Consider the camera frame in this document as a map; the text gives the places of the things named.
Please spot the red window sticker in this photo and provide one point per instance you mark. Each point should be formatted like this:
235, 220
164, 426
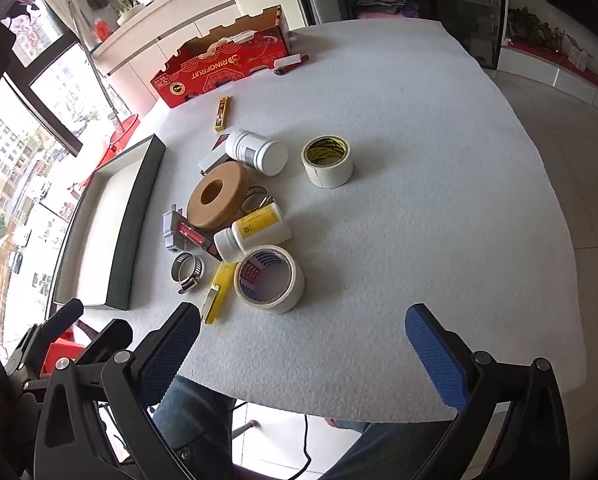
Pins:
31, 22

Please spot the person's right leg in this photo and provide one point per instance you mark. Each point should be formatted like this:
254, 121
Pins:
379, 450

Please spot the red item on cabinet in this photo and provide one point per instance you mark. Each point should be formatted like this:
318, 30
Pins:
102, 30

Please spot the red cardboard box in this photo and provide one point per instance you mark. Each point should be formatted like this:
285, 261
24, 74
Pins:
219, 67

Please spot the small white bottle yellow label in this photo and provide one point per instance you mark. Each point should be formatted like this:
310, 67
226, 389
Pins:
259, 227

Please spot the grey metal bracket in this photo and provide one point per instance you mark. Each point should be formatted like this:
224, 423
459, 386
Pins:
170, 230

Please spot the large white plastic jar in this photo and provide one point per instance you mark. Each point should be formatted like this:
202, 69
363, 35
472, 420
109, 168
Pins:
256, 152

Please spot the dark green shallow tray box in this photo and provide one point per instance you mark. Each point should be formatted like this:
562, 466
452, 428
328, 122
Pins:
139, 210

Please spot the yellow utility knife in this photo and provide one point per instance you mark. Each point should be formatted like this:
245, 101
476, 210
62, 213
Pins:
219, 290

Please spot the dark glass cabinet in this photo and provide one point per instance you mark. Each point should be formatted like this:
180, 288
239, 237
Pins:
459, 10

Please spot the red and black small box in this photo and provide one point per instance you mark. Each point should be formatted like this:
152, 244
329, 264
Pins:
194, 235

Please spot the red pen with white cap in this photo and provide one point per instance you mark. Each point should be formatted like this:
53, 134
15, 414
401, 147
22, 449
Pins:
304, 58

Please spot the white tape roll yellow core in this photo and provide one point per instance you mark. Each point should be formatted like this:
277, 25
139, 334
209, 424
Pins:
329, 172

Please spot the person's left leg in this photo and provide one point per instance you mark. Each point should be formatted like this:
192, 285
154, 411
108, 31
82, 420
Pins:
194, 425

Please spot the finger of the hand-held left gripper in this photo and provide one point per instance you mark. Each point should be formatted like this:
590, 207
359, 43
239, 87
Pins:
109, 337
64, 315

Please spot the white low cabinet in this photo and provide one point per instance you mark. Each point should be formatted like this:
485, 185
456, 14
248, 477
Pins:
144, 50

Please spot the white clip on box edge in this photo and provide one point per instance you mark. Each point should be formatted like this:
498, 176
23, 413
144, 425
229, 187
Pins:
241, 36

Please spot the person's leg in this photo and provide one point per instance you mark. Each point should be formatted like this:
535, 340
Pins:
379, 450
194, 425

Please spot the green houseplant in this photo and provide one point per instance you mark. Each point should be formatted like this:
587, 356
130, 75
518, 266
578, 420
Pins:
534, 27

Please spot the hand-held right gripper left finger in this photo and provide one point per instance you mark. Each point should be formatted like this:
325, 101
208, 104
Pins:
171, 355

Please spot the large red bucket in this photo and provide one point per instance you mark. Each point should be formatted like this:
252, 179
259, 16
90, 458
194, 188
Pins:
106, 154

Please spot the small white block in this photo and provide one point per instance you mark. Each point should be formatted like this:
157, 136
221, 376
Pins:
286, 61

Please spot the small potted plant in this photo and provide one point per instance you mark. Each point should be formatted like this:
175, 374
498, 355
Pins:
128, 12

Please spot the white tape roll red core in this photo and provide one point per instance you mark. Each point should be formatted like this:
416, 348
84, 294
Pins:
289, 295

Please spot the red plastic bucket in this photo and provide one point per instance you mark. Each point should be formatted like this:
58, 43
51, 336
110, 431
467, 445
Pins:
125, 132

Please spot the red plastic stool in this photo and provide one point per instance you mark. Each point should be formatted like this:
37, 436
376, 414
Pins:
59, 350

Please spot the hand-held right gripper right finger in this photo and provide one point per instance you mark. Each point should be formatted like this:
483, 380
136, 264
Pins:
431, 355

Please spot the small yellow blade case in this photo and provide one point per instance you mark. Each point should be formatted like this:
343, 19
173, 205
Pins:
222, 115

